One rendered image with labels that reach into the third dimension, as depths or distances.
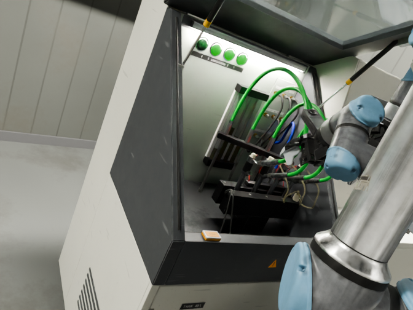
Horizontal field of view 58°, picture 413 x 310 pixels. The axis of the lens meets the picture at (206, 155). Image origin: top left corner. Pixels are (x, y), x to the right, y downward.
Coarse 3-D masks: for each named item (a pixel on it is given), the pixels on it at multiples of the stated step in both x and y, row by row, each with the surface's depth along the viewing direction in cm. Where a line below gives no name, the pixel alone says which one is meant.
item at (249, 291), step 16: (160, 288) 103; (176, 288) 106; (192, 288) 109; (208, 288) 112; (224, 288) 116; (240, 288) 119; (256, 288) 123; (272, 288) 127; (160, 304) 107; (176, 304) 110; (192, 304) 113; (208, 304) 117; (224, 304) 120; (240, 304) 124; (256, 304) 128; (272, 304) 133
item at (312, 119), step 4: (304, 112) 103; (308, 112) 103; (312, 112) 103; (316, 112) 104; (304, 116) 103; (308, 116) 102; (312, 116) 102; (316, 116) 102; (320, 116) 103; (304, 120) 103; (308, 120) 101; (312, 120) 100; (316, 120) 101; (320, 120) 101; (308, 124) 101; (312, 124) 99; (316, 124) 99; (320, 124) 99; (312, 128) 99; (316, 128) 98; (312, 132) 99; (316, 132) 97; (316, 136) 98
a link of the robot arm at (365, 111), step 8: (360, 96) 82; (368, 96) 82; (352, 104) 82; (360, 104) 80; (368, 104) 81; (376, 104) 82; (344, 112) 84; (352, 112) 82; (360, 112) 80; (368, 112) 80; (376, 112) 81; (384, 112) 82; (336, 120) 87; (344, 120) 83; (352, 120) 82; (360, 120) 81; (368, 120) 80; (376, 120) 80; (368, 128) 82
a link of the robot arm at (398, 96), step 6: (408, 72) 95; (408, 78) 95; (402, 84) 96; (408, 84) 94; (396, 90) 97; (402, 90) 95; (408, 90) 94; (396, 96) 96; (402, 96) 95; (390, 102) 98; (396, 102) 96; (402, 102) 95
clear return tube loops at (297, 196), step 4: (292, 164) 138; (280, 168) 133; (308, 172) 141; (304, 184) 133; (316, 184) 137; (288, 188) 128; (304, 188) 133; (296, 192) 143; (304, 192) 132; (296, 196) 144; (300, 196) 142; (284, 200) 130; (296, 200) 144; (300, 200) 140; (316, 200) 136; (300, 204) 134; (308, 208) 139; (312, 208) 139
